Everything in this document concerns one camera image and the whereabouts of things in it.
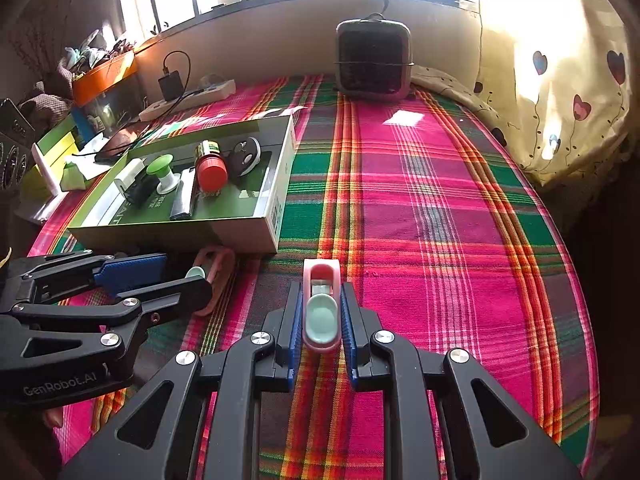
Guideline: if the silver black lighter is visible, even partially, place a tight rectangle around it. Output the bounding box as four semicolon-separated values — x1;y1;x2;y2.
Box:
169;167;198;222

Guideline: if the cream heart print curtain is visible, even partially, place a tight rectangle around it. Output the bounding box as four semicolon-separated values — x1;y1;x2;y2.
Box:
410;0;636;191

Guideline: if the round black white tape measure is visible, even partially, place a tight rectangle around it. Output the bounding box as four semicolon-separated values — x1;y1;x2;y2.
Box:
227;136;262;178

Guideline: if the checked cloth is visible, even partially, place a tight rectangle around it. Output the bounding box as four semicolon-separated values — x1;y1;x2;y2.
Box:
20;57;76;126

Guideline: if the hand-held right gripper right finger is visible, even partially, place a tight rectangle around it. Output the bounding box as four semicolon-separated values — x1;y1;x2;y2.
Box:
340;282;583;480

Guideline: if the white rectangular case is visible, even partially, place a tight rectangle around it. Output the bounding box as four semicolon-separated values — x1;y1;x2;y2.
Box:
114;158;146;193

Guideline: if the pink green plaid blanket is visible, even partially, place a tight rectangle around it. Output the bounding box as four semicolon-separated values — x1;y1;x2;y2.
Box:
27;74;598;480

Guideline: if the pink mint clip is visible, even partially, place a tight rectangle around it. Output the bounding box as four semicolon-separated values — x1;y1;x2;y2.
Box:
185;246;237;317

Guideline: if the green capped white spool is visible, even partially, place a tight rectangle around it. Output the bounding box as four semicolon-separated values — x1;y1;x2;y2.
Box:
145;155;182;196

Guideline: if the blue box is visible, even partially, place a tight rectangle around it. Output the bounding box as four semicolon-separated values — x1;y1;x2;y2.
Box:
70;105;98;143

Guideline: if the green white cardboard box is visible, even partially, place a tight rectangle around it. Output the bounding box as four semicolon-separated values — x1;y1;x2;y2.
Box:
66;114;297;255

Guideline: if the pink mint nail clipper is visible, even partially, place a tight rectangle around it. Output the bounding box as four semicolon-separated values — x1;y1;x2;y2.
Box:
302;258;343;356

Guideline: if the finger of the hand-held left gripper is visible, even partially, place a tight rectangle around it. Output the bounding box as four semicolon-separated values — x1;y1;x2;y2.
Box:
0;277;213;361
7;252;168;307

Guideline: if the white power strip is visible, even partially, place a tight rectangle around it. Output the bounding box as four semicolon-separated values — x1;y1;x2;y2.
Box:
141;78;237;122

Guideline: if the black smartphone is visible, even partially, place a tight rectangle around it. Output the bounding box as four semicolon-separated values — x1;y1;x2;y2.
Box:
95;121;151;163

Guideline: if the small black plastic case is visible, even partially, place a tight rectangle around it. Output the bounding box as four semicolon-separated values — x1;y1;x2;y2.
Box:
129;172;161;211

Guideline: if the brown medicine bottle red cap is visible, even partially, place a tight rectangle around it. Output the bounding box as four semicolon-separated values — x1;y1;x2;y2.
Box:
194;141;230;193

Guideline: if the grey desktop fan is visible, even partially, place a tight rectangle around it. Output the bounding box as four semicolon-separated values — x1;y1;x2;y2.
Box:
335;16;416;101

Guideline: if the black charger adapter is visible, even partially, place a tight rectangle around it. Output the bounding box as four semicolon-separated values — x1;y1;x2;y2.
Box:
158;72;185;102

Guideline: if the black charger cable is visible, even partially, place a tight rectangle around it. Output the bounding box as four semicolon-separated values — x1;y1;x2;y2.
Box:
95;51;206;161

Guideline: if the orange box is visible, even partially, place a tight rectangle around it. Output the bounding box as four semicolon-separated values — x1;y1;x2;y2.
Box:
71;50;138;107

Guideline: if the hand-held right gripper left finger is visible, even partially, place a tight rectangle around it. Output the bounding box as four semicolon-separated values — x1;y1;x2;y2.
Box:
59;280;306;480

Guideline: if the green yellow box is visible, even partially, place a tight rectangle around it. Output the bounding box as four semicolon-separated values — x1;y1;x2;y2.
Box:
37;112;83;161

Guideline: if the white plastic stand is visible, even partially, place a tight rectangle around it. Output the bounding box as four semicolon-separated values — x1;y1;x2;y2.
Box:
32;142;63;196

